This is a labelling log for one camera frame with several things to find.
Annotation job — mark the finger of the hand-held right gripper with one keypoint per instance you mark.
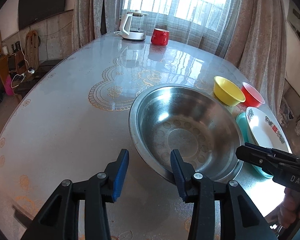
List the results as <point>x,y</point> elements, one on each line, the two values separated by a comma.
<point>260,148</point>
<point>255,157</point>

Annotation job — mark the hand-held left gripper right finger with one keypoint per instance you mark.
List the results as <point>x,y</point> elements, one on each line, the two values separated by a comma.
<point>177,175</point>

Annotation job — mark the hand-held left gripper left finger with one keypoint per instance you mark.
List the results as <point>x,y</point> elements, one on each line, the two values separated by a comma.
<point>121,175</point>

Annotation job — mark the large white floral plate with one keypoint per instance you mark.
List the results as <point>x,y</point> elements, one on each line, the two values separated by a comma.
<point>260,127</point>

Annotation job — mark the teal plastic plate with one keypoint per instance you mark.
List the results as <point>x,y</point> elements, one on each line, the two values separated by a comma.
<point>240,122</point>

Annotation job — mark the red plastic bowl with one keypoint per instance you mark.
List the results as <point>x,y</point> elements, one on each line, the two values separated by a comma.
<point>252,97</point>

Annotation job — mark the stainless steel bowl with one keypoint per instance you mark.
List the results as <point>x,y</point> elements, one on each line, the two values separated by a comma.
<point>185,120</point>

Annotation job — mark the yellow plastic bowl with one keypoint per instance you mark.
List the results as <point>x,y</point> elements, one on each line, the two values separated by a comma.
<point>227,90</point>

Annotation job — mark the person's right hand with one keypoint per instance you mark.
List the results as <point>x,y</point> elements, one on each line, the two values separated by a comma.
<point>290,205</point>

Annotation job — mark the printed bag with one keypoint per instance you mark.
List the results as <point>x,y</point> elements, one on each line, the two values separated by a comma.
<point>287,115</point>

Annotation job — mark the lace table mat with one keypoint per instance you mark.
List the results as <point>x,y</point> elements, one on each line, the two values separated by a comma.
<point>102,97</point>

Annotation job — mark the beige velvet curtain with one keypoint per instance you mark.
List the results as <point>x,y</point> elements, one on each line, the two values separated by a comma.
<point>260,30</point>
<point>90,12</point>

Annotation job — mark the black low table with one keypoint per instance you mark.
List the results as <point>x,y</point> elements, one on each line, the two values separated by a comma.
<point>45,66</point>

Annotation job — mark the white power strip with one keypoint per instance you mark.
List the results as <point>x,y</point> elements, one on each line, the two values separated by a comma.
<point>31,70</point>

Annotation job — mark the red mug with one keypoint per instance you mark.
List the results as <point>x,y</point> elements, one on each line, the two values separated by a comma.
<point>160,37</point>

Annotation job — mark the white sheer curtain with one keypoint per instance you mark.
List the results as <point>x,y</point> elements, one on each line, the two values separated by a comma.
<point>180,30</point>

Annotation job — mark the white glass electric kettle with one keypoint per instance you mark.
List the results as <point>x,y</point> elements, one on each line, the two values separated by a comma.
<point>126,25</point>

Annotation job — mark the bamboo folding chair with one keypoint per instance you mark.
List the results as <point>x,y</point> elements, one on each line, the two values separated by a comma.
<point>31,50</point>

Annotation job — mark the barred window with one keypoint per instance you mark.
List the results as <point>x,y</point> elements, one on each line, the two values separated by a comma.
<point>190,2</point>

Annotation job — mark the grey wall box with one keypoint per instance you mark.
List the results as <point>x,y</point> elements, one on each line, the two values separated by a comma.
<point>296,20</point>

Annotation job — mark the black wall television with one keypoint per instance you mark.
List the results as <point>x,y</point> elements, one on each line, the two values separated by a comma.
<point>42,2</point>

